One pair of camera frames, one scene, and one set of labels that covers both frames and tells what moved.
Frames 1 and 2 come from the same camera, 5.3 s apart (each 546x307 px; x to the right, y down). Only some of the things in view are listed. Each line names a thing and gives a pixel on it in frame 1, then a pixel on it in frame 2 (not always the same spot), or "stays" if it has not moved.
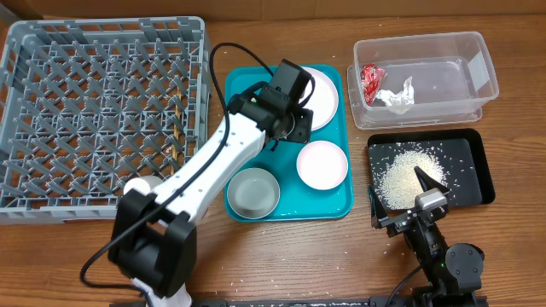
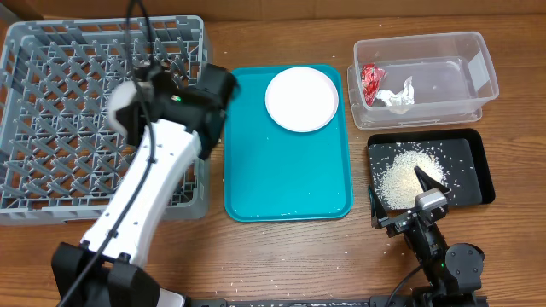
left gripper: x=304 y=128 → x=220 y=85
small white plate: x=322 y=165 → x=123 y=93
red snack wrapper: x=371 y=75 stays
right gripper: x=399 y=223 stays
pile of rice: x=398 y=184 stays
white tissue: x=405 y=96 stays
